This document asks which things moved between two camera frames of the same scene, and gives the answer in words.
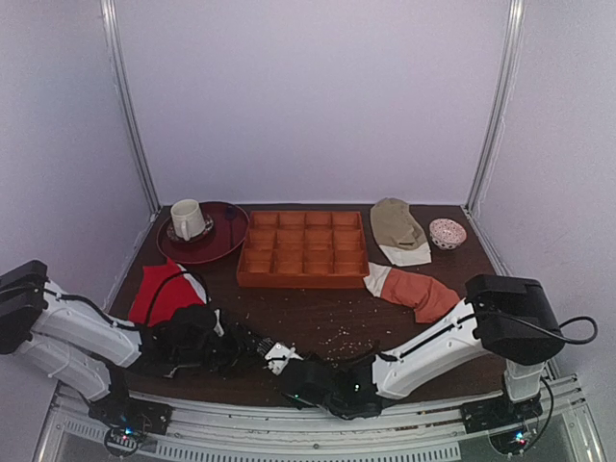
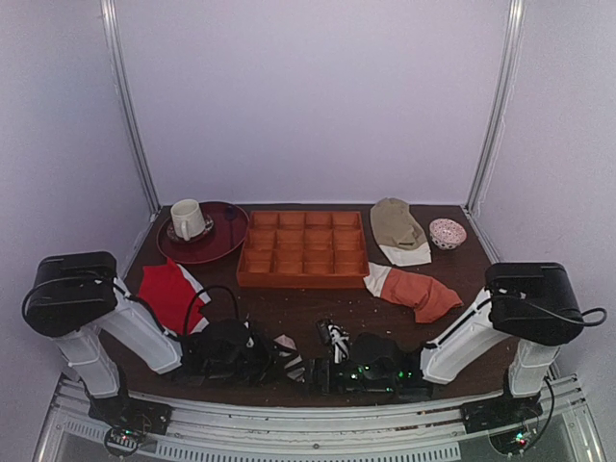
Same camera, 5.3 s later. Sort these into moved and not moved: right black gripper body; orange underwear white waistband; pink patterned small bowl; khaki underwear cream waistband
Moved: right black gripper body
Not moved: orange underwear white waistband; pink patterned small bowl; khaki underwear cream waistband
